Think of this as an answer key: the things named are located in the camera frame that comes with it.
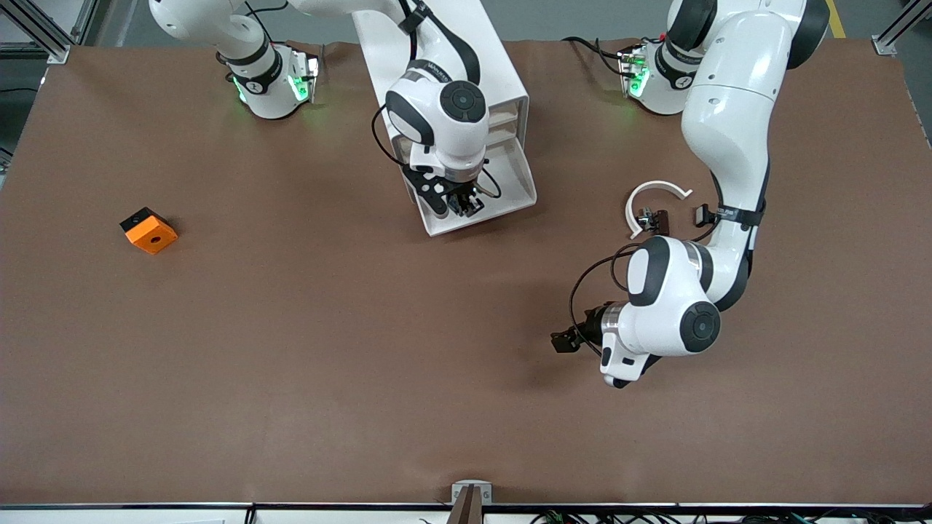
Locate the white curved ring piece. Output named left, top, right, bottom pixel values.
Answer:
left=625, top=180, right=693, bottom=241

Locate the brown table cover mat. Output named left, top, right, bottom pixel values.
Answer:
left=0, top=38, right=932, bottom=507

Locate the dark brown small component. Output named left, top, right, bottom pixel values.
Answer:
left=637, top=208, right=671, bottom=237

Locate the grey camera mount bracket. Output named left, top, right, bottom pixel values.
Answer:
left=448, top=480, right=493, bottom=524

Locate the silver base connector plate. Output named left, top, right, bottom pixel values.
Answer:
left=290, top=52, right=321, bottom=104
left=617, top=45, right=650, bottom=99

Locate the black base power cable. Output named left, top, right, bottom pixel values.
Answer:
left=562, top=35, right=628, bottom=77

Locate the aluminium frame profile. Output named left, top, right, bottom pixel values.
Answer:
left=872, top=0, right=932, bottom=55
left=0, top=0, right=99, bottom=65

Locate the orange and black block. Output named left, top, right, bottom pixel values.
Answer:
left=120, top=207, right=179, bottom=255

